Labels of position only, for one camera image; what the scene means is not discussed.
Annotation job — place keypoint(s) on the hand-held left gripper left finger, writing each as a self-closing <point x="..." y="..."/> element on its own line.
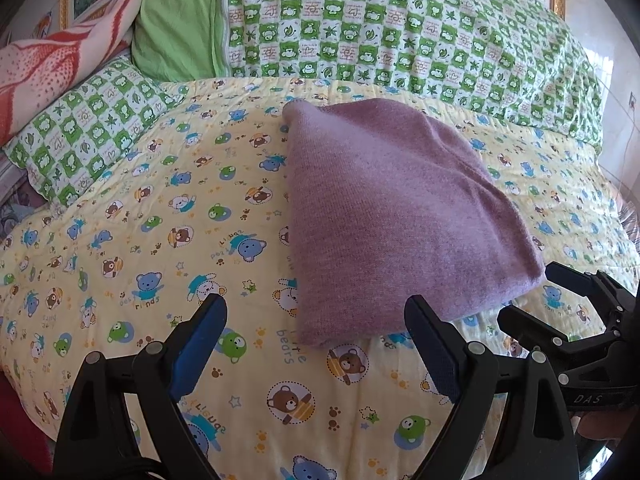
<point x="195" y="350"/>

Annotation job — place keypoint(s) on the plain green pillow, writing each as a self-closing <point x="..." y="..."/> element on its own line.
<point x="175" y="25"/>

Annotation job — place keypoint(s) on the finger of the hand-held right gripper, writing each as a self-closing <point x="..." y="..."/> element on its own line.
<point x="590" y="287"/>
<point x="540" y="335"/>

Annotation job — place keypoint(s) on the green checkered pillow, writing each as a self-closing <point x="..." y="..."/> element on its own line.
<point x="375" y="25"/>

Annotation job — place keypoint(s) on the person's right hand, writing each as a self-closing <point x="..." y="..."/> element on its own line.
<point x="602" y="422"/>

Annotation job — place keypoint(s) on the dark red cloth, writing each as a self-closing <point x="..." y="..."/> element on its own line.
<point x="20" y="425"/>

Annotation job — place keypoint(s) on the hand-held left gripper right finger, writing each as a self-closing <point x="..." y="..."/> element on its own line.
<point x="432" y="350"/>

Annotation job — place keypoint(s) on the grey patterned cloth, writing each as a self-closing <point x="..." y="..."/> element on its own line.
<point x="15" y="210"/>

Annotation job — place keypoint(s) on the purple knit sweater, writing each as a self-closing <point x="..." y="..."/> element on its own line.
<point x="390" y="210"/>

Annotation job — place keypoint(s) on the green checked pillow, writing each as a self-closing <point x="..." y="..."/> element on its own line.
<point x="90" y="130"/>

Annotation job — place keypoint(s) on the yellow bear-print blanket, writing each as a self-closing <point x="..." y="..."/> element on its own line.
<point x="150" y="240"/>

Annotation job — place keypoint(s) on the red and white floral blanket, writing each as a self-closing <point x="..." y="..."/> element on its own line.
<point x="50" y="70"/>

